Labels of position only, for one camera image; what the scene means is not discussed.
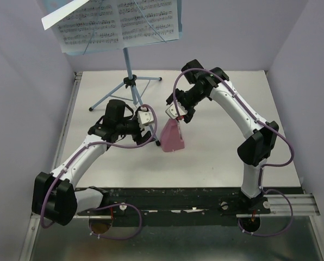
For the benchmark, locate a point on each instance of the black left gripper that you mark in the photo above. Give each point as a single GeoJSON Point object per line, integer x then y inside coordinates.
{"type": "Point", "coordinates": [138, 137]}

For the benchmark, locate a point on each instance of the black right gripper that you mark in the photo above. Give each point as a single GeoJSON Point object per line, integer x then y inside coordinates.
{"type": "Point", "coordinates": [191, 111]}

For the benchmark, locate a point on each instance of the pink metronome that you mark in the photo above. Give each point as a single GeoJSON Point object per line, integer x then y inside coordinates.
{"type": "Point", "coordinates": [171, 138]}

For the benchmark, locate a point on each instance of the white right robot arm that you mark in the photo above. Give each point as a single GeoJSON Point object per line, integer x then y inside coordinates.
{"type": "Point", "coordinates": [260, 135]}

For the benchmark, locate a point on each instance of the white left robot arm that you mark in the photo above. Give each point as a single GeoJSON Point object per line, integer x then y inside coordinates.
{"type": "Point", "coordinates": [80, 157]}

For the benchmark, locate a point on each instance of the blue music stand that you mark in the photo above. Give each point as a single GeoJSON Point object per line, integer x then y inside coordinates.
{"type": "Point", "coordinates": [129, 68]}

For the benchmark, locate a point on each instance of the sheet music pages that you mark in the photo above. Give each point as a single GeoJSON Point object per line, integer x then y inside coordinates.
{"type": "Point", "coordinates": [115, 24]}

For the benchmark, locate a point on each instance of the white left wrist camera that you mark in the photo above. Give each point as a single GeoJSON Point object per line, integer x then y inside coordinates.
{"type": "Point", "coordinates": [145, 117]}

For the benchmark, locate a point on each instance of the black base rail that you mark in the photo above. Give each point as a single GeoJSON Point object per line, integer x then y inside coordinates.
{"type": "Point", "coordinates": [167, 207]}

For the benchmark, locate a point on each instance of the aluminium frame rail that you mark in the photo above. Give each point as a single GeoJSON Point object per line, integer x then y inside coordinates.
{"type": "Point", "coordinates": [34, 220]}

